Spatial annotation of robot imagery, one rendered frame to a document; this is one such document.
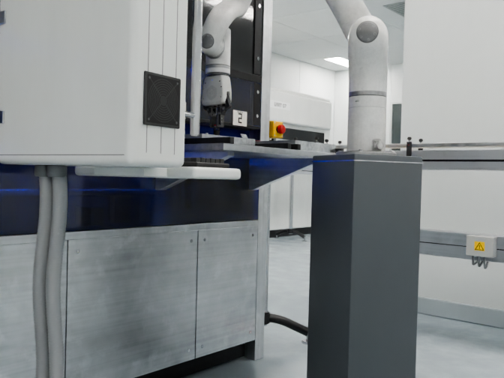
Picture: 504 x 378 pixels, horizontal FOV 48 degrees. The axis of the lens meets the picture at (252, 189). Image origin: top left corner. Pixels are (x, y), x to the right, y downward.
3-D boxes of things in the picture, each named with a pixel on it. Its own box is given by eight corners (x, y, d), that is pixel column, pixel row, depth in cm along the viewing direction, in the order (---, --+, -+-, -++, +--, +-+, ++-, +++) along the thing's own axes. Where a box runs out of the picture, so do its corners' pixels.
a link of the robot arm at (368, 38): (387, 100, 185) (389, 26, 184) (386, 91, 167) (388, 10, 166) (349, 100, 188) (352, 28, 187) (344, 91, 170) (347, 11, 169)
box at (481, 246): (465, 255, 257) (466, 235, 257) (469, 254, 261) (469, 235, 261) (493, 258, 249) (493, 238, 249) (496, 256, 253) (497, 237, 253)
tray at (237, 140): (133, 146, 199) (133, 136, 199) (187, 150, 219) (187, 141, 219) (201, 145, 177) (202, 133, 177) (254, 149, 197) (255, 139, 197)
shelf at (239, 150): (121, 151, 195) (121, 145, 195) (252, 159, 249) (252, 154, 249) (223, 149, 165) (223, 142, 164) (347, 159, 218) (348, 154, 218)
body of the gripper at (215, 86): (199, 73, 193) (198, 106, 193) (220, 69, 187) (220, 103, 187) (214, 76, 199) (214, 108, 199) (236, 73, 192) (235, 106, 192)
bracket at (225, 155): (154, 190, 197) (155, 152, 197) (161, 190, 199) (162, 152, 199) (226, 193, 175) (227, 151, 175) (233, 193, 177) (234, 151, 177)
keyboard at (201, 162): (89, 165, 164) (89, 157, 164) (125, 166, 176) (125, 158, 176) (196, 166, 142) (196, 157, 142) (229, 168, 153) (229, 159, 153)
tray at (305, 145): (223, 151, 218) (223, 142, 218) (265, 154, 238) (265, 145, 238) (295, 150, 196) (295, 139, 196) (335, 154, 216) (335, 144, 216)
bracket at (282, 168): (248, 190, 235) (249, 158, 235) (253, 190, 238) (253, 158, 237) (316, 193, 213) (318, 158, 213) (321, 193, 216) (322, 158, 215)
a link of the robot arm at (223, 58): (225, 63, 187) (233, 68, 196) (226, 22, 187) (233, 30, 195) (201, 64, 189) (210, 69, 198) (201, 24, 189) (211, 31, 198)
